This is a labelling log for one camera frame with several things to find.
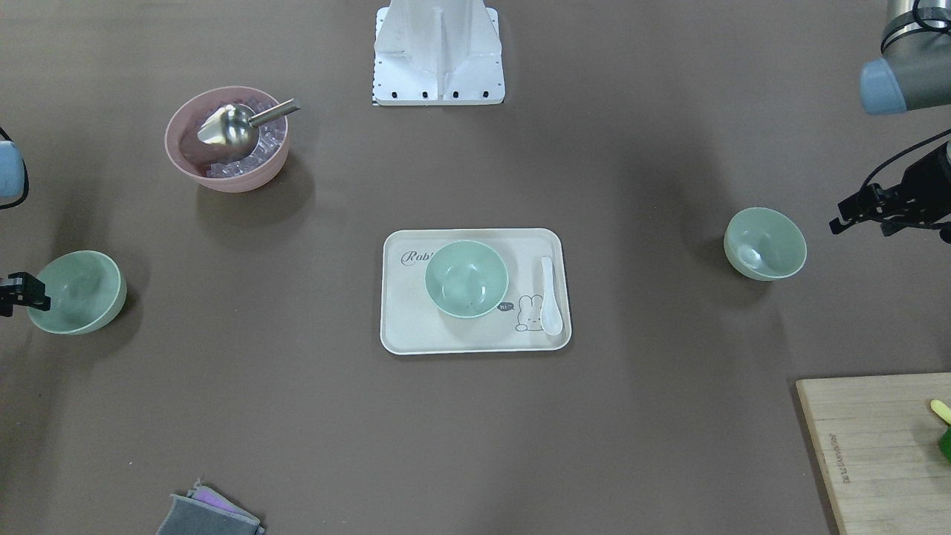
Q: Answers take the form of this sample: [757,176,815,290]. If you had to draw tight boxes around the wooden cutting board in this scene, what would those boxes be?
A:
[796,372,950,534]

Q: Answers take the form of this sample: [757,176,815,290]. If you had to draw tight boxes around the white ceramic spoon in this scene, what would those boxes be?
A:
[540,256,564,336]

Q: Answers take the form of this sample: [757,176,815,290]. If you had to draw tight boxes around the green lime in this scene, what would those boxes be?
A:
[938,427,951,463]

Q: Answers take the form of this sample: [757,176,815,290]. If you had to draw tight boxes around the black empty gripper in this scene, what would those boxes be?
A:
[0,272,51,317]

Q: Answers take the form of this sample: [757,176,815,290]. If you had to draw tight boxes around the green bowl on tray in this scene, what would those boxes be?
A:
[424,240,510,319]

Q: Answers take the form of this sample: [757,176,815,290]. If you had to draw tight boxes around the grey folded cloth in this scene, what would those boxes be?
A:
[156,481,266,534]

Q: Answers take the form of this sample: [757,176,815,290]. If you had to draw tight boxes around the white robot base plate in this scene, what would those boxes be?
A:
[371,1,506,106]

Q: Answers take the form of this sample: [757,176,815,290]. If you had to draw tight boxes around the cream rabbit serving tray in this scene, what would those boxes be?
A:
[380,228,573,355]

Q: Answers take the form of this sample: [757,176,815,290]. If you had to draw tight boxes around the grey robot arm empty gripper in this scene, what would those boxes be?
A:
[1,128,30,210]

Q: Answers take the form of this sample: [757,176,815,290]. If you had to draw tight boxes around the green bowl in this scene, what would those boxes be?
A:
[27,250,128,335]
[723,207,808,282]
[424,240,510,319]

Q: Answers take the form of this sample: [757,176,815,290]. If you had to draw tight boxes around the metal ice scoop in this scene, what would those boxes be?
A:
[197,99,302,150]

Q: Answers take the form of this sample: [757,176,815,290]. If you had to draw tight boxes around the pink bowl with ice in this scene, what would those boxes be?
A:
[164,87,290,193]

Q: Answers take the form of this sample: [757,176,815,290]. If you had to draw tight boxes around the black gripper with bowl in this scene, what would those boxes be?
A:
[829,142,950,244]

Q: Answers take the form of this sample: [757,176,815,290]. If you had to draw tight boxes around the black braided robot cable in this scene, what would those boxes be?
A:
[860,128,951,195]

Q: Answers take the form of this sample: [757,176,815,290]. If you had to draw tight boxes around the grey robot arm with bowl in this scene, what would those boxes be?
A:
[829,1,949,241]

